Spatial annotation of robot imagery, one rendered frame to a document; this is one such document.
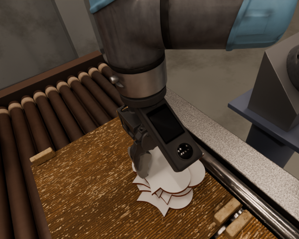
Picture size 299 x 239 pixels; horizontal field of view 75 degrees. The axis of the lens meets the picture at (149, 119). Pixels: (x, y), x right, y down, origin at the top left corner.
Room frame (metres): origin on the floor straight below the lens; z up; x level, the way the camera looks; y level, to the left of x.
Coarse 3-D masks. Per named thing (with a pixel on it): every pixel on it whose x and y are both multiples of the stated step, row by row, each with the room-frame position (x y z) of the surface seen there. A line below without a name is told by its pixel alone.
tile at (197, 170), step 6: (198, 162) 0.22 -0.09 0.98; (192, 168) 0.21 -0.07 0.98; (198, 168) 0.21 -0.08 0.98; (204, 168) 0.20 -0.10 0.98; (192, 174) 0.20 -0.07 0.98; (198, 174) 0.19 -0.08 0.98; (204, 174) 0.19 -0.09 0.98; (192, 180) 0.18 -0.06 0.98; (198, 180) 0.18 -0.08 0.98; (192, 186) 0.17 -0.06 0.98
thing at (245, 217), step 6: (246, 210) 0.11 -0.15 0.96; (240, 216) 0.10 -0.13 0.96; (246, 216) 0.10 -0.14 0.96; (234, 222) 0.10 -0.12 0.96; (240, 222) 0.09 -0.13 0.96; (246, 222) 0.09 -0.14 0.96; (228, 228) 0.09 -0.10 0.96; (234, 228) 0.09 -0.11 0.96; (240, 228) 0.09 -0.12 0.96; (228, 234) 0.08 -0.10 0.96; (234, 234) 0.08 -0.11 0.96
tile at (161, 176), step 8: (152, 152) 0.26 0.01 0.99; (160, 152) 0.26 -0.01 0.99; (152, 160) 0.24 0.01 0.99; (160, 160) 0.24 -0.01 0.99; (152, 168) 0.22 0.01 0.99; (160, 168) 0.22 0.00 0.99; (168, 168) 0.21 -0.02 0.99; (152, 176) 0.20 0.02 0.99; (160, 176) 0.20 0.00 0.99; (168, 176) 0.20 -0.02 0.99; (176, 176) 0.19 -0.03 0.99; (184, 176) 0.19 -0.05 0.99; (152, 184) 0.18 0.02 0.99; (160, 184) 0.18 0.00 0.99; (168, 184) 0.18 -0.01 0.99; (176, 184) 0.18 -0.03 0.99; (184, 184) 0.17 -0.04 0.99; (152, 192) 0.17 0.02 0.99; (168, 192) 0.16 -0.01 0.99; (176, 192) 0.16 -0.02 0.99
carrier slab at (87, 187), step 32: (64, 160) 0.33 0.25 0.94; (96, 160) 0.31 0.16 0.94; (128, 160) 0.29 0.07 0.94; (64, 192) 0.23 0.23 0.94; (96, 192) 0.22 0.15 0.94; (128, 192) 0.20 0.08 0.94; (224, 192) 0.16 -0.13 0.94; (64, 224) 0.16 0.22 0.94; (96, 224) 0.15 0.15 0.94; (128, 224) 0.14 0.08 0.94; (160, 224) 0.12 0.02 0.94; (192, 224) 0.11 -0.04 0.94
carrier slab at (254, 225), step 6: (252, 216) 0.11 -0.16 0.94; (252, 222) 0.10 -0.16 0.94; (258, 222) 0.09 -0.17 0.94; (246, 228) 0.09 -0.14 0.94; (252, 228) 0.09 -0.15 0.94; (258, 228) 0.09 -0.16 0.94; (264, 228) 0.08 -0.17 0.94; (222, 234) 0.09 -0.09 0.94; (240, 234) 0.08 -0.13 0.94; (246, 234) 0.08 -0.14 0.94; (252, 234) 0.08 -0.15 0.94; (258, 234) 0.08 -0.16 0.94; (264, 234) 0.07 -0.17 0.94; (270, 234) 0.07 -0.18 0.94
